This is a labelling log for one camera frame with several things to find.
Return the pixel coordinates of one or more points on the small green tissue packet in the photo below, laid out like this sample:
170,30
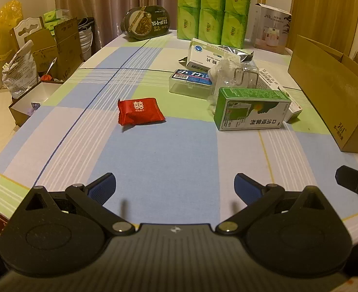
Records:
52,16

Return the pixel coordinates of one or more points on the red snack packet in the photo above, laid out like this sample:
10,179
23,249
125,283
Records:
141,111

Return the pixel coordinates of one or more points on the clear plastic packaging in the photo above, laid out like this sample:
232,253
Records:
233,76

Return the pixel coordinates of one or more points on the large brown cardboard box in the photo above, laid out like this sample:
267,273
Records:
324,97

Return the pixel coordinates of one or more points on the plaid cloth-covered desktop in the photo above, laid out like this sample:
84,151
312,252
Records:
166,146

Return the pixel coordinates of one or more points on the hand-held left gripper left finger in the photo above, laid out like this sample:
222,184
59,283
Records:
103,186

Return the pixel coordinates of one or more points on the white ointment box bird print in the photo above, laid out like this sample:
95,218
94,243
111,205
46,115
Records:
267,80

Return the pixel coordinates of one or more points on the white printed plastic bag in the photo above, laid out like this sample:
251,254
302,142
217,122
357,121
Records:
18,73

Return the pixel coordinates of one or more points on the stack of green tissue packs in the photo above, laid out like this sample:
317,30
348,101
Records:
212,15

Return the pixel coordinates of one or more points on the dark green instant rice bowl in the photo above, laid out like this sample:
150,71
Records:
145,22

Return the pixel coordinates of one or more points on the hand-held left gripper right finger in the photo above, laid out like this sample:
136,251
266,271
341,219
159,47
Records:
245,188

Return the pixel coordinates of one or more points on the green and white spray box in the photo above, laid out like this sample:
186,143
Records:
251,112

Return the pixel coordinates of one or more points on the open brown shipping carton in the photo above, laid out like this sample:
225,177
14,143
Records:
66,45

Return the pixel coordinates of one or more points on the white humidifier carton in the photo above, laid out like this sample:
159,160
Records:
273,33

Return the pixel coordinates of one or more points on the yellow plastic bag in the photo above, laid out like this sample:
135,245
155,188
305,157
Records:
2,27

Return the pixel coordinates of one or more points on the wooden door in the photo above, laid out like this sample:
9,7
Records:
324,6

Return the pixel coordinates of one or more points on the white tablet medicine box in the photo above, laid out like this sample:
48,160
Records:
203,56

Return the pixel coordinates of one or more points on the stack of metal bowls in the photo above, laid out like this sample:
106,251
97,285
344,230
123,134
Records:
86,39

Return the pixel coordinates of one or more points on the silver foil bag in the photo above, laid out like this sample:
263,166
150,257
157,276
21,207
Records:
236,55

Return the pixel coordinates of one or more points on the clear plastic box blue label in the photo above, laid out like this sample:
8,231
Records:
188,85

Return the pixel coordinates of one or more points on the brown curtain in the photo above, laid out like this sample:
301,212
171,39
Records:
106,0

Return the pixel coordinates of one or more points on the white chair back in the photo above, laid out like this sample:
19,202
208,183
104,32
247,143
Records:
30,24

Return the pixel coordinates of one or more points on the small brown box white inside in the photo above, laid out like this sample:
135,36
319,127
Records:
42,91

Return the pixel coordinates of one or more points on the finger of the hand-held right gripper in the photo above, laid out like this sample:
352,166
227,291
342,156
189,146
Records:
352,178

